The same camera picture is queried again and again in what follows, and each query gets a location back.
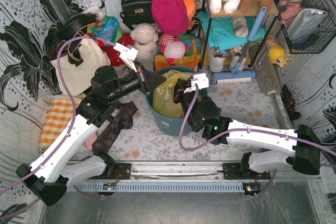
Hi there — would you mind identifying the yellow trash bag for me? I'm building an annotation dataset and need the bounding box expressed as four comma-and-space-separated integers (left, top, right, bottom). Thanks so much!
152, 70, 191, 119

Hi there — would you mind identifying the teal trash bin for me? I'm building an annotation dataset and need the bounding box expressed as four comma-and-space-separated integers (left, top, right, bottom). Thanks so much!
145, 66, 195, 137

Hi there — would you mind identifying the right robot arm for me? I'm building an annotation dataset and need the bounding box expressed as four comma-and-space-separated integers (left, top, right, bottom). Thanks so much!
173, 74, 321, 176

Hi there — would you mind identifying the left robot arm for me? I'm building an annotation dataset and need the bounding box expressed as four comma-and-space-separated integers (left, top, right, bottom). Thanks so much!
16, 63, 166, 206

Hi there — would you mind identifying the rainbow striped bag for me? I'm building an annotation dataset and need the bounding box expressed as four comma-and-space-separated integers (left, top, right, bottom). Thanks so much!
153, 34, 203, 71

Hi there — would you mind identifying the colourful printed bag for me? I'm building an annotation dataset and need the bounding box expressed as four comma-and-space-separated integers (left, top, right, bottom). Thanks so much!
87, 16, 123, 42

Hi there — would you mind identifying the cream canvas tote bag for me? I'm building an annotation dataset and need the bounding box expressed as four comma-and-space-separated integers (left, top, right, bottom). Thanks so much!
60, 39, 110, 97

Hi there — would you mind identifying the magenta fabric bag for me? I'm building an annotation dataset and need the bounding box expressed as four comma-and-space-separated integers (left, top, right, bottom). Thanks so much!
151, 0, 189, 36

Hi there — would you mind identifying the pink white plush doll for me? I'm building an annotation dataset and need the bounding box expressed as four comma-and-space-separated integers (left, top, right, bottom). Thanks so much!
159, 33, 189, 63

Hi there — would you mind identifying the red cloth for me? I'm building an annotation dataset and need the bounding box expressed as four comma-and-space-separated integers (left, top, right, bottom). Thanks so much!
101, 33, 135, 67

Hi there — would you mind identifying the brown patterned necktie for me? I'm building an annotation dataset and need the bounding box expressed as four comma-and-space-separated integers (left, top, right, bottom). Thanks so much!
92, 101, 138, 155

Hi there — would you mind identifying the teal folded cloth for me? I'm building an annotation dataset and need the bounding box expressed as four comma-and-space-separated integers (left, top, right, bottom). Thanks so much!
197, 11, 266, 50

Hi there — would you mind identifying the black leather handbag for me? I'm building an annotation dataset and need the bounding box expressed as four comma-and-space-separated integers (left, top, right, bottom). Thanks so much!
120, 0, 155, 30

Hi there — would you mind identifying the orange plush toy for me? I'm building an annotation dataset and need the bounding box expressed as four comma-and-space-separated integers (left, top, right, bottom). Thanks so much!
183, 0, 196, 28

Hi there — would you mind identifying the pink cloth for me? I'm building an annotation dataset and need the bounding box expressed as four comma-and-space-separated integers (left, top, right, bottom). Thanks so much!
85, 132, 98, 151

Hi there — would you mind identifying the grey rolled sock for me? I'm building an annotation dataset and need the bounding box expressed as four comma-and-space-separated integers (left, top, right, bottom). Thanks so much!
232, 16, 249, 38

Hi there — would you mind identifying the orange checkered towel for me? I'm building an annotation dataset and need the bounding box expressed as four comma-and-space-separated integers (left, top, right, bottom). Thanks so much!
39, 95, 73, 148

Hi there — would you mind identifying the wooden metal shelf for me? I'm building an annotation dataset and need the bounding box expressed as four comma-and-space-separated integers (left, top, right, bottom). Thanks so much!
197, 0, 280, 69

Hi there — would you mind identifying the silver foil pouch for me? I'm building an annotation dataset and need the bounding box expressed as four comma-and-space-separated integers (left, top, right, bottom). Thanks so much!
287, 8, 328, 40

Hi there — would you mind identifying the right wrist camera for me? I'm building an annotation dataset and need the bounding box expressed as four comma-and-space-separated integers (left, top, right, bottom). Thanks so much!
184, 72, 209, 93

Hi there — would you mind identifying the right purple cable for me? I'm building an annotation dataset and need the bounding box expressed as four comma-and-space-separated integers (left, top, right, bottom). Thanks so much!
178, 82, 336, 198

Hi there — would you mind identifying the purple cable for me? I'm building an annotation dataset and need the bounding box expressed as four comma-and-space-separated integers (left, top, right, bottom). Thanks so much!
0, 35, 116, 219
178, 82, 336, 198

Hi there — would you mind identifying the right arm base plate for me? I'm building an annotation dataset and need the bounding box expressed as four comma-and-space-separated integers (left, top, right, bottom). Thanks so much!
222, 162, 271, 180

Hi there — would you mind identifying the aluminium front rail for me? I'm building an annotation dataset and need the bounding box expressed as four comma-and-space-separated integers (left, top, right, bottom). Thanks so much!
38, 160, 322, 182

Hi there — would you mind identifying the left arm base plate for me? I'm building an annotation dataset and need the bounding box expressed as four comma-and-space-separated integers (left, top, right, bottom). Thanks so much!
102, 163, 131, 180

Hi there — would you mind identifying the grey cable duct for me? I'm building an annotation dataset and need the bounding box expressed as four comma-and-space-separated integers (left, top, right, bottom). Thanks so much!
68, 182, 244, 193

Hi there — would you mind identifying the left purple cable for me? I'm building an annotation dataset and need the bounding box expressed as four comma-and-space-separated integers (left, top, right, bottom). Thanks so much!
0, 35, 116, 219

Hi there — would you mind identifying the black wire basket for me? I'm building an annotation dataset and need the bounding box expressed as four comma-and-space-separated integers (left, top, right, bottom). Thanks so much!
275, 0, 335, 55

